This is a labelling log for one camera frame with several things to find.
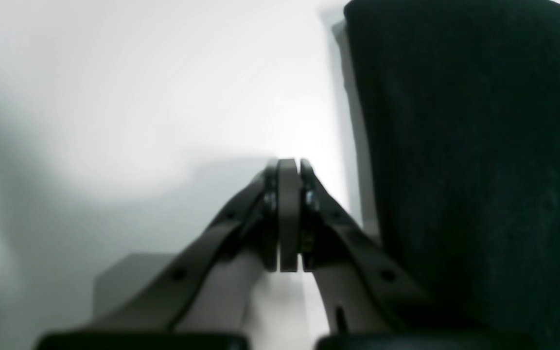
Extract black T-shirt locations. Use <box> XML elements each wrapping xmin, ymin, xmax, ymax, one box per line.
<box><xmin>344</xmin><ymin>0</ymin><xmax>560</xmax><ymax>350</ymax></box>

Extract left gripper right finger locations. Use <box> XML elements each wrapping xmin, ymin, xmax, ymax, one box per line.
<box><xmin>299</xmin><ymin>158</ymin><xmax>533</xmax><ymax>350</ymax></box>

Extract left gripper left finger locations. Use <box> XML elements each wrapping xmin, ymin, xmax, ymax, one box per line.
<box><xmin>37</xmin><ymin>165</ymin><xmax>280</xmax><ymax>350</ymax></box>

